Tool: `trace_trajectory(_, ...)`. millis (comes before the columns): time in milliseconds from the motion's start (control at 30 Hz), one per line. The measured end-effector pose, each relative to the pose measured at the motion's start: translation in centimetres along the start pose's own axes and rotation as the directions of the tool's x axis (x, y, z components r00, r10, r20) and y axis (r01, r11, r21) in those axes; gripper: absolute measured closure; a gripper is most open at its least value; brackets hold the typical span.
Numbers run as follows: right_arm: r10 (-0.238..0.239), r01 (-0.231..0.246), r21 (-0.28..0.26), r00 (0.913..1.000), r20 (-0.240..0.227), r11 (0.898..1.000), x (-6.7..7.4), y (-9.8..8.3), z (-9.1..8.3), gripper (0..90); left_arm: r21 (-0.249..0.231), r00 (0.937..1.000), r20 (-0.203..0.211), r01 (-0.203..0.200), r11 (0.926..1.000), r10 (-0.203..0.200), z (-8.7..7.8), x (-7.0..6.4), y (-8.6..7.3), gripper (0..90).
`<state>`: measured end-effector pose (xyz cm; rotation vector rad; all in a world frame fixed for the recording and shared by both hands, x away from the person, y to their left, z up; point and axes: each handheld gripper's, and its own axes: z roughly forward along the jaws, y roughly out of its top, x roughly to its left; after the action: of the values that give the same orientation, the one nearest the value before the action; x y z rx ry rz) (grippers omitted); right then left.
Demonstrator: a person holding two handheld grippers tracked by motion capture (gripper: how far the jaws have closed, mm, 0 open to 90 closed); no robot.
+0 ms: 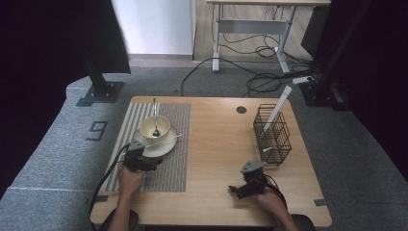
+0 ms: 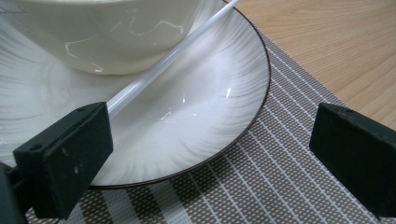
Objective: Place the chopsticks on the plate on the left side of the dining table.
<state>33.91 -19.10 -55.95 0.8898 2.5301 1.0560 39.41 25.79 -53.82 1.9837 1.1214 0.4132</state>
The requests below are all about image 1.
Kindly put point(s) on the person's left leg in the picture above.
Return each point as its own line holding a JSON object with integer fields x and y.
{"x": 133, "y": 221}

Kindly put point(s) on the person's right hand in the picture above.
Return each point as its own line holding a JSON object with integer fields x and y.
{"x": 272, "y": 203}

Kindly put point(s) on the person's leg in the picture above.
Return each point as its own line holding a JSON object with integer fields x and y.
{"x": 133, "y": 221}
{"x": 306, "y": 223}

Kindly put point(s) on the person's right leg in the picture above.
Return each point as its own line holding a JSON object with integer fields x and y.
{"x": 306, "y": 223}

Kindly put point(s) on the black curtain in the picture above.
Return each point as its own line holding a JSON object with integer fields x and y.
{"x": 48, "y": 48}
{"x": 385, "y": 64}

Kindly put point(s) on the long flat white stick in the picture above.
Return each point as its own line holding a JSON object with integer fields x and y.
{"x": 282, "y": 99}

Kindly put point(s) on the white power strip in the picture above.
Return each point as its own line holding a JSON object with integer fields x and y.
{"x": 303, "y": 80}

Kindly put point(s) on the cream round plate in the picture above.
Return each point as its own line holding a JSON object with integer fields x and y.
{"x": 163, "y": 150}

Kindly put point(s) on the grey striped placemat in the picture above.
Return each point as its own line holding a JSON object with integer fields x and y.
{"x": 179, "y": 166}

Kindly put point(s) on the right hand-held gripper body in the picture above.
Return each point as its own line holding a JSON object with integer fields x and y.
{"x": 253, "y": 166}

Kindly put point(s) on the grey tape floor numeral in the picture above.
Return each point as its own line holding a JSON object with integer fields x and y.
{"x": 93, "y": 139}

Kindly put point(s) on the cream bowl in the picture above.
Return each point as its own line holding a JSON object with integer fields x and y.
{"x": 163, "y": 126}

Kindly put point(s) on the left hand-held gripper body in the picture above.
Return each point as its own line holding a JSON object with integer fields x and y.
{"x": 136, "y": 146}

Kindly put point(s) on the person's left hand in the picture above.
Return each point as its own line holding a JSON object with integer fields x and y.
{"x": 128, "y": 181}

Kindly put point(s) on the black flat panel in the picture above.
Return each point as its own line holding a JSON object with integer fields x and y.
{"x": 316, "y": 32}

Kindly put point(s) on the black metal stand with base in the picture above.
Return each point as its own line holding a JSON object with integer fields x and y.
{"x": 320, "y": 94}
{"x": 101, "y": 86}

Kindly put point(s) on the metal spoon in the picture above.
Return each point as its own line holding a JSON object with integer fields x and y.
{"x": 156, "y": 133}

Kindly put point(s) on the white standing desk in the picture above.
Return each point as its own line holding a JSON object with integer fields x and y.
{"x": 253, "y": 26}

